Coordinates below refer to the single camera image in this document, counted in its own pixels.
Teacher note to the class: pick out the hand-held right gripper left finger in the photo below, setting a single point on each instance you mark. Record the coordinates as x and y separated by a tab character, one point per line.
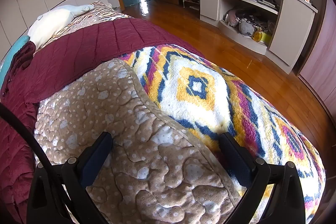
96	158

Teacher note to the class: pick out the beige dotted quilted mat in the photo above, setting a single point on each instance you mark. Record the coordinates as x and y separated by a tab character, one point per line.
157	174

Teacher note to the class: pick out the grey soft bag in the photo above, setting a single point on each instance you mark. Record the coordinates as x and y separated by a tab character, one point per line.
246	29

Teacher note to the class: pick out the maroon quilted coat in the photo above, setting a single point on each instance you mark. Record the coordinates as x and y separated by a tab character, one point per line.
92	50

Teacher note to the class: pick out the teal pillow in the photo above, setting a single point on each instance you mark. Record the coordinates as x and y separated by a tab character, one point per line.
11	52

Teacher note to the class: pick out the beige television cabinet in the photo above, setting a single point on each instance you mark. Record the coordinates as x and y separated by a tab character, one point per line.
291	29

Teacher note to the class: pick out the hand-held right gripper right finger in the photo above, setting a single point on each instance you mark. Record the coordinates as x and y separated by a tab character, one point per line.
236	161

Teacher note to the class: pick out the yellow liquid bottle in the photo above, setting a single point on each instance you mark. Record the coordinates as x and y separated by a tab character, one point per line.
257	35

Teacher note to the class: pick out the pink cabinet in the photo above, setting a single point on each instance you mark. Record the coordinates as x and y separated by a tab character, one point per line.
320	56

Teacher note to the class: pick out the white pillow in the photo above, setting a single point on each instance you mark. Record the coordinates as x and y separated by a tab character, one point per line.
50	26

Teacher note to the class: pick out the pink grey bag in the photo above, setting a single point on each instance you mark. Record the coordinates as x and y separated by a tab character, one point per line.
232	17

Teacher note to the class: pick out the colourful diamond patterned blanket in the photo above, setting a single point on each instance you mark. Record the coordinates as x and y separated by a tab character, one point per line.
210	98

